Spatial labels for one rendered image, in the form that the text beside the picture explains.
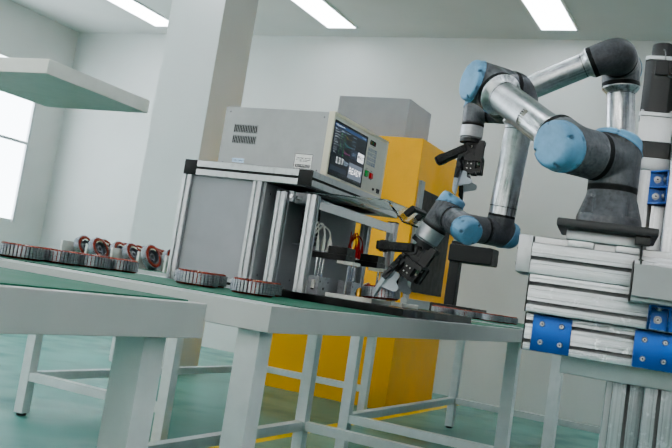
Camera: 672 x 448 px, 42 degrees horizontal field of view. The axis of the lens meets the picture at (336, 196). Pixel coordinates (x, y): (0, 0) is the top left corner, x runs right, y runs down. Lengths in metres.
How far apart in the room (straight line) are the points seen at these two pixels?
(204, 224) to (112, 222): 7.43
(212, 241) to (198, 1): 4.53
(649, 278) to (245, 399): 0.89
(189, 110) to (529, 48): 3.27
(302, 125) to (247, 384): 1.18
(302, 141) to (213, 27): 4.23
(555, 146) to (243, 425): 0.94
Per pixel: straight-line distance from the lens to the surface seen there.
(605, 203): 2.14
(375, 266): 2.84
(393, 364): 6.36
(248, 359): 1.70
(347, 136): 2.75
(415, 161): 6.39
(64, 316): 1.06
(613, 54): 2.79
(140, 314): 1.17
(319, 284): 2.66
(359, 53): 8.91
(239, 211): 2.61
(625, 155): 2.17
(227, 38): 6.90
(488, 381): 8.02
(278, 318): 1.67
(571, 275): 2.13
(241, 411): 1.71
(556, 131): 2.09
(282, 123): 2.74
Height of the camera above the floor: 0.80
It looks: 6 degrees up
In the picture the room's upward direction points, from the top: 9 degrees clockwise
